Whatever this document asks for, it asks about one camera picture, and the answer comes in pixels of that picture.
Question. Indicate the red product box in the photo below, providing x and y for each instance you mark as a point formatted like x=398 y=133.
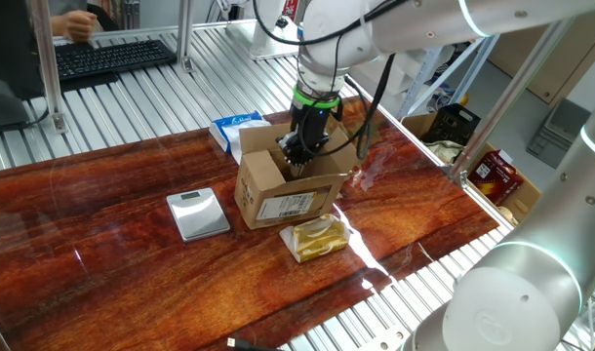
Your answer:
x=495 y=180

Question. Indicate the bare person forearm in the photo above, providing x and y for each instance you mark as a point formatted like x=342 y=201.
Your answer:
x=54 y=25

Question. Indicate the black office chair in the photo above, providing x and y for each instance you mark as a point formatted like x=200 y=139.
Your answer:
x=102 y=18

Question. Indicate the open cardboard bin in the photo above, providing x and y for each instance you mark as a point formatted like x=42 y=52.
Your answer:
x=524 y=197

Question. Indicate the person in grey shirt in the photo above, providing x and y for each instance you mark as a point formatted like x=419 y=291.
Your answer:
x=66 y=7

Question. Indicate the yellow wrapped packet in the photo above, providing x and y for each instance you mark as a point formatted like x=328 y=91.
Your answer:
x=319 y=239

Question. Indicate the brown cardboard box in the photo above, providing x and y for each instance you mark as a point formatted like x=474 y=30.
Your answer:
x=278 y=209

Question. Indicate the black computer monitor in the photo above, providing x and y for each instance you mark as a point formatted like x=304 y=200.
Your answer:
x=10 y=44

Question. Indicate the wooden cabinet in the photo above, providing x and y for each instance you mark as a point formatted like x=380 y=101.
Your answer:
x=556 y=66

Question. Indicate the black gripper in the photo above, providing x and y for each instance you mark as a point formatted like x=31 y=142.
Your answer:
x=309 y=123

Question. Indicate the bare person hand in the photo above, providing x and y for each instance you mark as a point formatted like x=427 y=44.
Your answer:
x=79 y=25

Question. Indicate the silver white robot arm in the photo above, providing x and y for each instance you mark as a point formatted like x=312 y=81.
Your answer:
x=424 y=29

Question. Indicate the blue tissue pack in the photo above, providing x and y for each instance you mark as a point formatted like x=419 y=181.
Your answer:
x=229 y=128

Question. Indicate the grey stacked trays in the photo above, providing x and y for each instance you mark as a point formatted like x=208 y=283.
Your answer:
x=556 y=131

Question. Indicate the silver digital scale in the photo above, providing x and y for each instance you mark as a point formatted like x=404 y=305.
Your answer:
x=197 y=217

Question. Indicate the black keyboard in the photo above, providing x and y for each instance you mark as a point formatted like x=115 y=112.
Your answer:
x=112 y=57

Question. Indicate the wood pattern table mat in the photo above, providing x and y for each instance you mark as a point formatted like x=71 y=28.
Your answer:
x=107 y=273

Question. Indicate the white metal shelf frame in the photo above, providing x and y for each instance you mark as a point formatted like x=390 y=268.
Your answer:
x=423 y=80

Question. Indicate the beige cloth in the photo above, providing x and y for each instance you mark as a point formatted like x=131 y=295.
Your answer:
x=446 y=150

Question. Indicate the aluminium frame post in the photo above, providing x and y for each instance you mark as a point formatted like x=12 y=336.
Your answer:
x=46 y=58
x=502 y=105
x=185 y=34

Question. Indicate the white camera stand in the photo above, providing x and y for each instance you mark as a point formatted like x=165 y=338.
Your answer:
x=268 y=19

